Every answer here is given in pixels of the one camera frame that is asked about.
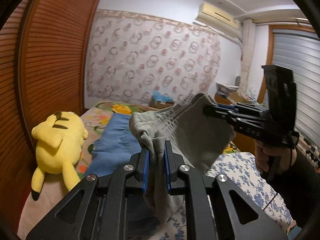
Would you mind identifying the grey-green pants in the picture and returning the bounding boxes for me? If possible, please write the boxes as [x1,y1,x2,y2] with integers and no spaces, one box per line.
[129,93,235,224]

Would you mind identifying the folded blue denim jeans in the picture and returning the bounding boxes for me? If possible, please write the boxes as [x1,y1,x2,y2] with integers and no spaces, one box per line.
[85,113,141,177]

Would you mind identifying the yellow Pikachu plush toy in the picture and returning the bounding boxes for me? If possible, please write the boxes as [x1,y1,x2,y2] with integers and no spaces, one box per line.
[31,111,88,201]

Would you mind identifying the circle patterned sheer curtain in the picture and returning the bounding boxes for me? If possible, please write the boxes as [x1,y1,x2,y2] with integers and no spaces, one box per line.
[86,9,220,104]

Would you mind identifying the grey window roller blind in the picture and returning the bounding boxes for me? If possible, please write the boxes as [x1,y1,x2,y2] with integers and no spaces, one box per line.
[272,29,319,146]

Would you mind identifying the cream wall air conditioner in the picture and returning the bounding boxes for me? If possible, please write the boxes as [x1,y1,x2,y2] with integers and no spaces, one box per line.
[195,3,241,38]

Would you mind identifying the wooden sideboard cabinet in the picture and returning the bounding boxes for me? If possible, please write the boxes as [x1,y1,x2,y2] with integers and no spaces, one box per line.
[214,93,263,156]

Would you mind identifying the cardboard box with blue cloth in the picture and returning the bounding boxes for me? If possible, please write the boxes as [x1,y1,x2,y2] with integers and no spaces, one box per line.
[149,90,175,109]

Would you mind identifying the stack of papers on sideboard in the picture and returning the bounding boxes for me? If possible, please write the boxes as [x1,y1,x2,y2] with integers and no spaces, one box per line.
[216,82,239,98]

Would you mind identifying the brown louvered wardrobe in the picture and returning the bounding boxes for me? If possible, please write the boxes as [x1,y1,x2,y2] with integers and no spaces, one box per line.
[1,0,99,232]

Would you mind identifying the blue floral white bed cover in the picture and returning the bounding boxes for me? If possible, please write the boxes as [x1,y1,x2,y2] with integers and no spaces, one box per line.
[161,150,291,239]

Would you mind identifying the person's right hand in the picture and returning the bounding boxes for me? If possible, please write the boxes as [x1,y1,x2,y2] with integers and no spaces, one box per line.
[255,140,297,174]

